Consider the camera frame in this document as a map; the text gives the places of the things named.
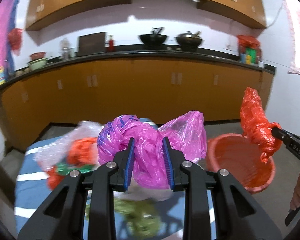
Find left black wok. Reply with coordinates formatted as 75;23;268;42
139;27;168;50

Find magenta plastic bag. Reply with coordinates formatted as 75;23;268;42
97;111;207;190

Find pink blue hanging cloth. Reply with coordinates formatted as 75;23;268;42
0;0;19;80

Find red bag hanging on wall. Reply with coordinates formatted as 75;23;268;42
8;28;23;56

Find red bottle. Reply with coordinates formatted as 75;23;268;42
108;35;115;52

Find green box on counter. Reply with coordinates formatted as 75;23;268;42
245;47;257;64

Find clear bubble wrap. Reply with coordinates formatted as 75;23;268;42
35;121;104;171

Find red bag on counter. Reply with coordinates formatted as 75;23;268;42
237;35;260;54

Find white mug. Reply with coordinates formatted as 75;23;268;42
258;61;264;68

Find blue white striped tablecloth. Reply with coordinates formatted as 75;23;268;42
14;117;217;240

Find lower wooden cabinets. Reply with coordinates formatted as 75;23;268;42
0;57;274;151

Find dark cutting board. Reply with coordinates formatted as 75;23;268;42
77;32;106;56

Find right black wok with lid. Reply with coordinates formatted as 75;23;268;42
175;31;203;52

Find red-brown basin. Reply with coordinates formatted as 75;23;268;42
30;51;46;61

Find red plastic trash basket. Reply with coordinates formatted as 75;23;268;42
205;133;276;194

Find black countertop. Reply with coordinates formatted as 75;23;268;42
0;44;276;90

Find small red plastic bag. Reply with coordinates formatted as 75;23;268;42
47;137;100;190

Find olive green plastic bag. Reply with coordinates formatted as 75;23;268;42
114;197;161;239

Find clear jar with bag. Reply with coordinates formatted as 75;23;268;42
60;37;70;60

